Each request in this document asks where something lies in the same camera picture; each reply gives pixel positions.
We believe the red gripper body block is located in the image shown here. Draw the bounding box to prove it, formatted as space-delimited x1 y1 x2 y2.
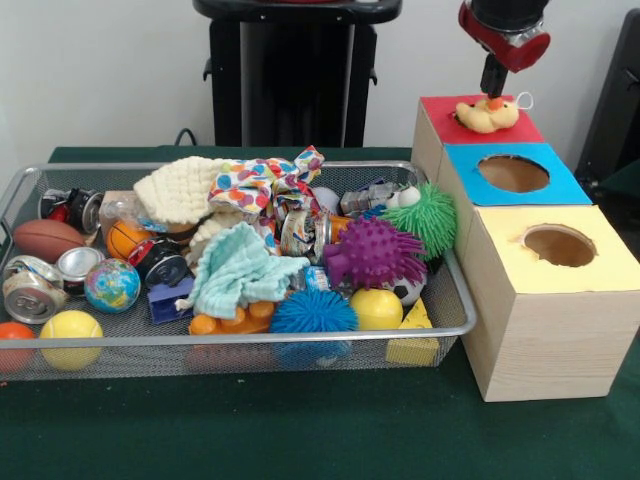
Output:
458 0 552 75

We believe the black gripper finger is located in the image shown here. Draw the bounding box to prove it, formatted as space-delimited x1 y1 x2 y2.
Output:
489 63 510 101
479 53 501 96

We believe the pale yellow plush toy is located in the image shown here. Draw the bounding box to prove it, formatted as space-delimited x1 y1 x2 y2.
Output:
454 91 535 135

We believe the green spiky ball with eyes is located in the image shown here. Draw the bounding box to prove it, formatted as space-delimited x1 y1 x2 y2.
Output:
382 180 459 261

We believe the colourful patterned cloth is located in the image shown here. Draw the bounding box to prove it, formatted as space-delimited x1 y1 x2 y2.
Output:
207 145 326 221

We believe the cream white cloth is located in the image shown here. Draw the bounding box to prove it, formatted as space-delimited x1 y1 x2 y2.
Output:
132 155 239 261

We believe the wooden box with three holes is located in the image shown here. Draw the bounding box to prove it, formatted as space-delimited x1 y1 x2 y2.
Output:
409 93 640 402

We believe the shallow clear mesh bin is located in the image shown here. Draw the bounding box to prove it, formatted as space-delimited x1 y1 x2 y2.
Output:
0 159 479 384

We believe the black chair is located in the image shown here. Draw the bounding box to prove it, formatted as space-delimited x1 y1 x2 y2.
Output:
573 8 640 189

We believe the dark green side tablecloth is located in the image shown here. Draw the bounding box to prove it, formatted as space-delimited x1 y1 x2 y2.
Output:
597 158 640 194

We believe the silver toy robot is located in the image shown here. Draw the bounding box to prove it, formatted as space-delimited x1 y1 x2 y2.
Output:
339 182 401 216

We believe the purple spiky toy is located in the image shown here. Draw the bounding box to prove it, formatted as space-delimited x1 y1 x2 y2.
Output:
322 217 429 291

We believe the crushed silver drink can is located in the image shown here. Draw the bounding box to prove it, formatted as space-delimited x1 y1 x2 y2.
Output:
279 208 334 262

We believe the blue spiky ball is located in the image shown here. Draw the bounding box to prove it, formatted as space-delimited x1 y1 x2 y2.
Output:
269 289 359 334

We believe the light blue cloth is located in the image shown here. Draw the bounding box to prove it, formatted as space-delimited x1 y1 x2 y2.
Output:
175 222 311 320

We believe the yellow ball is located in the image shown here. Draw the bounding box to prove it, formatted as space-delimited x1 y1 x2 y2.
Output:
39 309 105 371

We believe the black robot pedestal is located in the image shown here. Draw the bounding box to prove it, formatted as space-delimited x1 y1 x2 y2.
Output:
192 0 404 149

